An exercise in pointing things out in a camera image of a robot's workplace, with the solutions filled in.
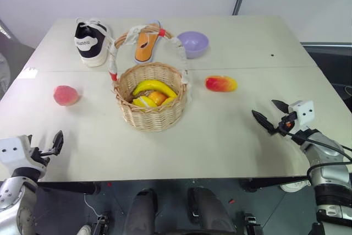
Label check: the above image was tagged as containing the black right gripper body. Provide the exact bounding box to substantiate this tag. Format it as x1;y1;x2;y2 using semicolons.
276;110;300;137

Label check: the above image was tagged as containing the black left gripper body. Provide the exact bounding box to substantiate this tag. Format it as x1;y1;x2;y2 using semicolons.
29;146;52;171

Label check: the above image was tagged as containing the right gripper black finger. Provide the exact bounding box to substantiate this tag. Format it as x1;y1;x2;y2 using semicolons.
251;110;279;137
271;99;290;115

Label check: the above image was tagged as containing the orange fruit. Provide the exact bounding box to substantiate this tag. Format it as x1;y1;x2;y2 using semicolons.
148;91;168;107

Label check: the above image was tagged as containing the pink peach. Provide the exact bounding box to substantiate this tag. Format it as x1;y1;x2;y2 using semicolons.
53;85;81;107

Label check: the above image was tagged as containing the red and yellow mango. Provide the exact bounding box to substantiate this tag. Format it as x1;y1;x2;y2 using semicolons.
205;75;238;93

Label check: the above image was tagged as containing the white shoe under table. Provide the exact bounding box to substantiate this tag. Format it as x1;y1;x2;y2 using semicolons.
279;179;312;193

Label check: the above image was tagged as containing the black furniture beside table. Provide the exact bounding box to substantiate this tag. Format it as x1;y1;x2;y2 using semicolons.
300;42;352;103

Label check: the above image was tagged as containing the yellow peeled lemon toy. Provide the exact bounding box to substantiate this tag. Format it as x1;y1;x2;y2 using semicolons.
131;96;160;113

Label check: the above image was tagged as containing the black and white sneaker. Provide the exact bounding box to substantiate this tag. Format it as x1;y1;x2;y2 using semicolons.
74;17;114;68

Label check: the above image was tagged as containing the purple bowl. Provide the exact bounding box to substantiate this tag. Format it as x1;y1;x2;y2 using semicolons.
176;31;210;59

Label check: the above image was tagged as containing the dark rounded shape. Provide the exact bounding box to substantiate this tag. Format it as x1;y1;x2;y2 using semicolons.
125;188;159;235
187;187;238;235

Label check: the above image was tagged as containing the yellow banana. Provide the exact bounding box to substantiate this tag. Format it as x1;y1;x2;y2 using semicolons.
133;79;178;99

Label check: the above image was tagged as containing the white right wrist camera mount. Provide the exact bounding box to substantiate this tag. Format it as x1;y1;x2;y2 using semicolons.
288;100;315;127

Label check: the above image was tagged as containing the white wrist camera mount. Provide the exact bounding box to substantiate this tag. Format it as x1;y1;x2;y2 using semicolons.
0;135;32;168
288;100;315;127

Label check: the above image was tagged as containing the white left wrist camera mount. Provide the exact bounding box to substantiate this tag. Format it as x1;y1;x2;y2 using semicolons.
0;135;32;168

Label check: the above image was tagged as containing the black table frame bar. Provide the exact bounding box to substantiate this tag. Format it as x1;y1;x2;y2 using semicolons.
36;181;101;195
238;176;311;193

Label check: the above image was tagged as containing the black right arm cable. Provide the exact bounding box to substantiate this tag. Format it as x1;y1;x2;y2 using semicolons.
285;131;352;184

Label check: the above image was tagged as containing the thin white floor cable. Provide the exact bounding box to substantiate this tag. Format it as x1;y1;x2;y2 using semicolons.
83;194;103;218

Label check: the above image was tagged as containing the wicker basket with handle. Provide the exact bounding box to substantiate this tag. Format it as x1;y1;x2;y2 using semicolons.
108;24;194;133

